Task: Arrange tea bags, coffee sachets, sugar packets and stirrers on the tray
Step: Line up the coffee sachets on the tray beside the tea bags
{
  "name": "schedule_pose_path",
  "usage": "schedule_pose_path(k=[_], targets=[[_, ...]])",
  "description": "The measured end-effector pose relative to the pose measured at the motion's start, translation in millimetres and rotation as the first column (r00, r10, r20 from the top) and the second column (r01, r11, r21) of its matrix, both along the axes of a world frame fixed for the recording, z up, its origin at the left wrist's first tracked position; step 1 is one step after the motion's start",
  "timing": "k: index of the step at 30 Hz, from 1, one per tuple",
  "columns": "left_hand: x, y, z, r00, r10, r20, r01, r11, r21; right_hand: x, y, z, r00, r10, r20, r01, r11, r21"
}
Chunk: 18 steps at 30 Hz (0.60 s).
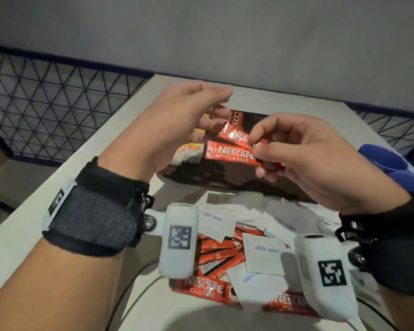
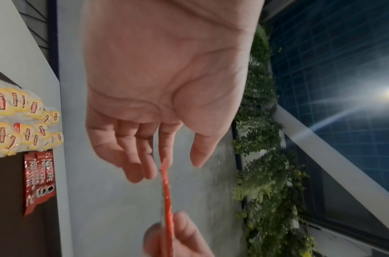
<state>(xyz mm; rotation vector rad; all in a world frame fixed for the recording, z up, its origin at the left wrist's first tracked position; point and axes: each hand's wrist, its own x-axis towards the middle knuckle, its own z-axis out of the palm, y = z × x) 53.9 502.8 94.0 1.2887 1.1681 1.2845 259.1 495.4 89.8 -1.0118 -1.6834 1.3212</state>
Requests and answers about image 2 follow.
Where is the person's left hand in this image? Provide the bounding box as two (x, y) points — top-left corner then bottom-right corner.
(83, 0), (266, 184)

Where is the person's right hand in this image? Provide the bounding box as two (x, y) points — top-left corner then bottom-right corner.
(142, 211), (214, 257)

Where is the brown plastic tray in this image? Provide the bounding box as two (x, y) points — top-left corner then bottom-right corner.
(0, 65), (62, 257)

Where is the large glass window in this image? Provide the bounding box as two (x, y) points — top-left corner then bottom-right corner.
(267, 0), (389, 257)

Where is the green plant wall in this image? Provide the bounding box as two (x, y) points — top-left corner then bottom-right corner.
(230, 22), (315, 257)

